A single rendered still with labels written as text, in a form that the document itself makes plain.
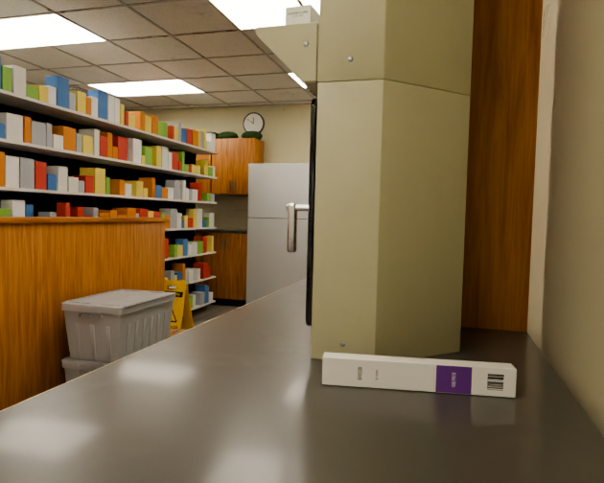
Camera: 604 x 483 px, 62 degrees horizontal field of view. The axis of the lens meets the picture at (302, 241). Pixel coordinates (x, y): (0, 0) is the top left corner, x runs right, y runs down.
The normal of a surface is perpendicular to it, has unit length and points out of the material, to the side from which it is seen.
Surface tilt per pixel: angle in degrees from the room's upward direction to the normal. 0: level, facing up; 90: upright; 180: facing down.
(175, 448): 0
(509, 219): 90
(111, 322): 95
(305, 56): 90
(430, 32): 90
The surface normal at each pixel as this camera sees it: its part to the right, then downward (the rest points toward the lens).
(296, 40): -0.27, 0.04
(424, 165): 0.49, 0.06
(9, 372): 0.96, 0.04
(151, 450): 0.03, -1.00
